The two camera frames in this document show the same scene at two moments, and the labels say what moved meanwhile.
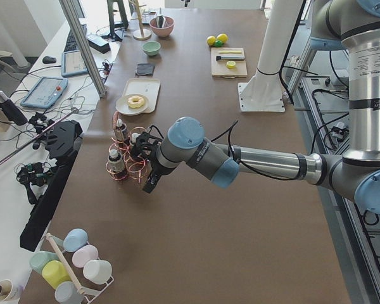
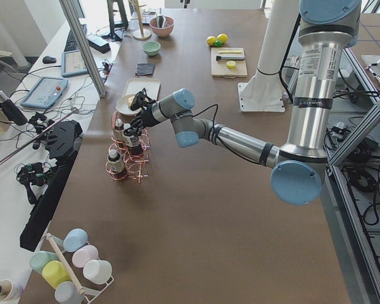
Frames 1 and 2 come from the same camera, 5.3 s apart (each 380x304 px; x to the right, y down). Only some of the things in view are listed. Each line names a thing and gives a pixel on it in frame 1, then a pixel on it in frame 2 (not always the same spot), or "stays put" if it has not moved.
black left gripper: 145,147 → 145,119
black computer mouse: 49,59 stays put
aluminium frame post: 70,8 stays put
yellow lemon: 222,37 stays put
